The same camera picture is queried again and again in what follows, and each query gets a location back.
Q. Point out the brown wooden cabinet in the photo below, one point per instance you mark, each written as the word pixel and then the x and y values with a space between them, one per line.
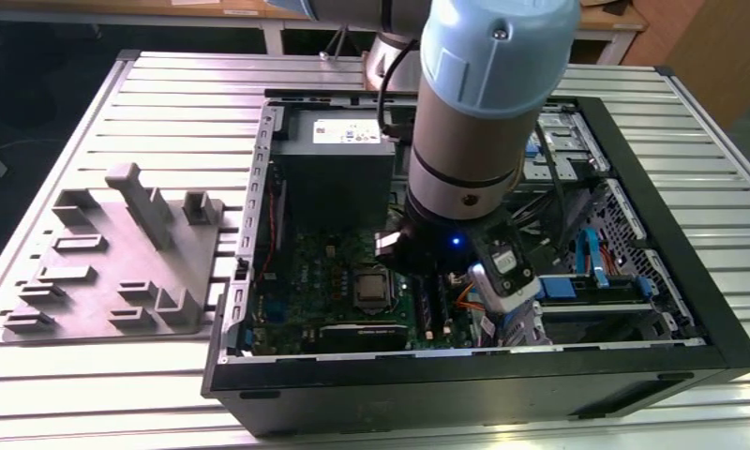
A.
pixel 713 47

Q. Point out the black open PC case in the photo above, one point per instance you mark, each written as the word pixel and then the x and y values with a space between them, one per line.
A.
pixel 412 398

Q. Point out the hard disk in blue carrier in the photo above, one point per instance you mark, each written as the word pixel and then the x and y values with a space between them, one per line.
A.
pixel 560 288

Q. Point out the metal drive cage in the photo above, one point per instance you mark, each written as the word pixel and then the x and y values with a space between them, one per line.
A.
pixel 575 140

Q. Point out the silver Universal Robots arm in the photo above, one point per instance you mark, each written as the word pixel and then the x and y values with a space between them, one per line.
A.
pixel 475 140

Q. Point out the grey power supply unit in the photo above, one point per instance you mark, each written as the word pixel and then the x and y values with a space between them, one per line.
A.
pixel 325 187

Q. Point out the silver CPU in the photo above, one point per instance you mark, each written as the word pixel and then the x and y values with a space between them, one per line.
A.
pixel 373 287

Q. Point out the wooden workbench white frame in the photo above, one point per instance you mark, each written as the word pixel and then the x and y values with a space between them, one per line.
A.
pixel 607 19

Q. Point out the blue expansion slot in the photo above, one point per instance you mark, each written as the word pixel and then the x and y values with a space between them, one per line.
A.
pixel 277 311

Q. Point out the black graphics card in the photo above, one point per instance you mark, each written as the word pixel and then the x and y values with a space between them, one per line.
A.
pixel 363 338

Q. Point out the blue drive carrier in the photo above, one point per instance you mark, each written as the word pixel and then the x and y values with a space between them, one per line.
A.
pixel 531 150

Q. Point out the green motherboard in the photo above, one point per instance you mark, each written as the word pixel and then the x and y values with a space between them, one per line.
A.
pixel 316 281

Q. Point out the metal disk bay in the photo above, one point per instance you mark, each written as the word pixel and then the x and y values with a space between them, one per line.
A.
pixel 525 328

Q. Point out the grey parts rack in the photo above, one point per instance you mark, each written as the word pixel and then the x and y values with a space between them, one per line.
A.
pixel 131 262

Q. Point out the RAM stick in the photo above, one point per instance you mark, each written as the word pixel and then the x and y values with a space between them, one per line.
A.
pixel 427 304

